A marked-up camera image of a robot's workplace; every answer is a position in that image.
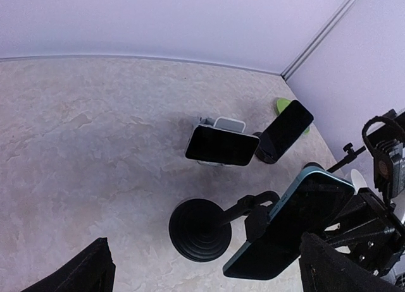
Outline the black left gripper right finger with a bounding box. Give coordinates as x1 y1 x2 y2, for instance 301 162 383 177
299 233 401 292

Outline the black gooseneck phone stand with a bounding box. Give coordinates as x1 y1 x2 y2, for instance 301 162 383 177
168 191 280 262

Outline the green round stand base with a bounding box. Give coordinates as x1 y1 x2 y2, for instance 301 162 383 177
276 98 314 135

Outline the right aluminium corner post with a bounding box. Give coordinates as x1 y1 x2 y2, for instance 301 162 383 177
280 0 359 82

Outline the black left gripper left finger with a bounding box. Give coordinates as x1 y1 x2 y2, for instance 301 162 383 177
24 238 116 292

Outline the white round bowl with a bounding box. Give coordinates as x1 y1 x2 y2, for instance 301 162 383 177
346 169 368 195

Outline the short black phone stand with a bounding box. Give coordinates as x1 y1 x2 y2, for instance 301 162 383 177
253 132 277 164

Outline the black phone on short stand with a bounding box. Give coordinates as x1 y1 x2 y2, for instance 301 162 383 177
262 118 302 161

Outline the blue-edged black smartphone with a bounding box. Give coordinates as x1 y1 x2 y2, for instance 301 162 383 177
223 166 355 281

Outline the tall black phone stand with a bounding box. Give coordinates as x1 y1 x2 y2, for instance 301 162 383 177
303 143 366 173

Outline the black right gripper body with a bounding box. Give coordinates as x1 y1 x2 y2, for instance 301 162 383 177
322 188 404 276

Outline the black phone on white stand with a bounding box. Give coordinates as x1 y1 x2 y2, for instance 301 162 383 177
185 125 260 166

